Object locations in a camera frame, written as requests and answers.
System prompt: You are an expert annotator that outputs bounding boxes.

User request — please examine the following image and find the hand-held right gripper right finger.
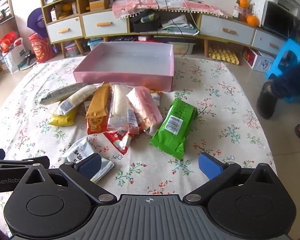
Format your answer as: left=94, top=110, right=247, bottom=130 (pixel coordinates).
left=184, top=152, right=280, bottom=204

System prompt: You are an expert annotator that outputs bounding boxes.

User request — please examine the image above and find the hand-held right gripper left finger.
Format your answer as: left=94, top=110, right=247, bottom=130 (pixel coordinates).
left=22, top=152, right=117, bottom=204

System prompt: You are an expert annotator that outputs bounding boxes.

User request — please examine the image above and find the silver snack packet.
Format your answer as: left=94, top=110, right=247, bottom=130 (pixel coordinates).
left=90, top=158, right=115, bottom=183

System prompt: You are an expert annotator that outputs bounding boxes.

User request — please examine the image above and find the red orange snack packet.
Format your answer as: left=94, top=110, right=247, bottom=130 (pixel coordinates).
left=86, top=116, right=110, bottom=135

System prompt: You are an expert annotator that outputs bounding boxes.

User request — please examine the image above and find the yellow snack packet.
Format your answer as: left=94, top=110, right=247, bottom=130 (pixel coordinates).
left=48, top=107, right=78, bottom=127

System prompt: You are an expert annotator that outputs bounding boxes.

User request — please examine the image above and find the green snack packet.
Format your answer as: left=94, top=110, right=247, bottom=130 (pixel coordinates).
left=150, top=98, right=198, bottom=160

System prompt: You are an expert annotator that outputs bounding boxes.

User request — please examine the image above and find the orange long snack packet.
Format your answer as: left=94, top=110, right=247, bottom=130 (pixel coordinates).
left=85, top=83, right=111, bottom=119

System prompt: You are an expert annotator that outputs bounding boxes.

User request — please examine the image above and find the grey long snack packet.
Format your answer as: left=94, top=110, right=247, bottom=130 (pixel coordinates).
left=39, top=82, right=88, bottom=105

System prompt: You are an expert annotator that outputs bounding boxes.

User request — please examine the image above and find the clear white snack packet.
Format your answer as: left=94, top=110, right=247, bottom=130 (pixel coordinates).
left=107, top=84, right=139, bottom=133

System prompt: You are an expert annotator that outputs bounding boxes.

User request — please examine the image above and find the white long rice roll packet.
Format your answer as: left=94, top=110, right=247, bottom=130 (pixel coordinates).
left=55, top=83, right=104, bottom=115

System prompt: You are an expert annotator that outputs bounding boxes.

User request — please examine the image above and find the pink snack packet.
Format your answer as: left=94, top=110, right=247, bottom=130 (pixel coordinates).
left=126, top=86, right=163, bottom=137

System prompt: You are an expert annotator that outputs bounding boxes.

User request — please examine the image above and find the pink cardboard box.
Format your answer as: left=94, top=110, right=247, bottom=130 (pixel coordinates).
left=73, top=42, right=175, bottom=92

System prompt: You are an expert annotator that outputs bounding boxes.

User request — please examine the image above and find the white shopping bag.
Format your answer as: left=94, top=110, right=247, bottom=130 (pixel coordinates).
left=1, top=37, right=28, bottom=73

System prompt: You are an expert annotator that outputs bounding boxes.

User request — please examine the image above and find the yellow egg tray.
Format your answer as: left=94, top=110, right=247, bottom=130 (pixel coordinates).
left=209, top=48, right=240, bottom=65

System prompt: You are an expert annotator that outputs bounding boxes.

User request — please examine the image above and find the red printed bag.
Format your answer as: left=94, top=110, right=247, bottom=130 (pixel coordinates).
left=28, top=33, right=56, bottom=63

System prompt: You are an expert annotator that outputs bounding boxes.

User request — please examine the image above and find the red gift bag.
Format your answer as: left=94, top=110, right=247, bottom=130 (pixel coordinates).
left=0, top=31, right=19, bottom=53

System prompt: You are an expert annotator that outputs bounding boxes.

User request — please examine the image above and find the small clear storage box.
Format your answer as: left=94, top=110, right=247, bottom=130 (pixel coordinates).
left=65, top=42, right=80, bottom=57

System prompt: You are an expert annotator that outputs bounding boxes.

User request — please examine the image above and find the white box blue print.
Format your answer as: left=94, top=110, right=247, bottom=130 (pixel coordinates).
left=242, top=47, right=275, bottom=70

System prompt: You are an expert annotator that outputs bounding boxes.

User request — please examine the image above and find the large clear storage box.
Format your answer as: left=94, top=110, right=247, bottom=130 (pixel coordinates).
left=170, top=42, right=197, bottom=55

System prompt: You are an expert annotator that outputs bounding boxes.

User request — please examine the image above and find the blue lid storage box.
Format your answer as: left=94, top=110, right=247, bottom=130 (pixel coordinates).
left=87, top=38, right=104, bottom=52

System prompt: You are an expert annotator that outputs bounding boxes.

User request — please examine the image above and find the wooden bookshelf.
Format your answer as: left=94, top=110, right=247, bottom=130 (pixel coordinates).
left=0, top=0, right=17, bottom=78

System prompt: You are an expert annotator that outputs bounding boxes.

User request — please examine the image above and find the clear storage box orange label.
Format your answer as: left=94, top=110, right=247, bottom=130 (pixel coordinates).
left=112, top=36, right=137, bottom=43

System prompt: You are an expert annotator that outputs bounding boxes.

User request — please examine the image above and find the purple fabric object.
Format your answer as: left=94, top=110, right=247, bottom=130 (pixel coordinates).
left=27, top=8, right=49, bottom=40

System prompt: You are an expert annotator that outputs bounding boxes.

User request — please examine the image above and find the blue plastic stool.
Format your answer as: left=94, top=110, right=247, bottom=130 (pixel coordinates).
left=265, top=39, right=300, bottom=103

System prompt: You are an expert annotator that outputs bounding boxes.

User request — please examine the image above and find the stack of papers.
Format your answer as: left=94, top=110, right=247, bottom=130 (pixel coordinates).
left=161, top=14, right=199, bottom=35

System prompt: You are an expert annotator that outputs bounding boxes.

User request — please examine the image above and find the black bag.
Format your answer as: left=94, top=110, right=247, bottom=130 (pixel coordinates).
left=130, top=9, right=163, bottom=33

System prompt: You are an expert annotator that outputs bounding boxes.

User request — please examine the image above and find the black microwave oven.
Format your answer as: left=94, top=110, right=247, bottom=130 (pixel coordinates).
left=261, top=0, right=300, bottom=40

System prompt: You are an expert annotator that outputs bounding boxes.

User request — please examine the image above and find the orange cardboard box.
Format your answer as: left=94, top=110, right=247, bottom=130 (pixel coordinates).
left=89, top=0, right=110, bottom=12

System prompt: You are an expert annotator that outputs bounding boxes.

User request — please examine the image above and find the pink floral cloth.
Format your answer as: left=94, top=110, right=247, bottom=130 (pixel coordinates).
left=112, top=0, right=228, bottom=20

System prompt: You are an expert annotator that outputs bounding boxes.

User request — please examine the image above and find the white drawer orange handle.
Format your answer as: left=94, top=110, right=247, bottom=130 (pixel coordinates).
left=199, top=15, right=255, bottom=46
left=82, top=11, right=128, bottom=38
left=45, top=17, right=83, bottom=43
left=252, top=30, right=288, bottom=55

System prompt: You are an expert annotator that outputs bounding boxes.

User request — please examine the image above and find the white cable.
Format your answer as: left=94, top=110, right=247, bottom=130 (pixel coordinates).
left=174, top=0, right=224, bottom=30

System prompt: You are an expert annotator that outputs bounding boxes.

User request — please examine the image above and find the black cable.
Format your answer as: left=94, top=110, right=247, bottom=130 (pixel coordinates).
left=152, top=0, right=198, bottom=55

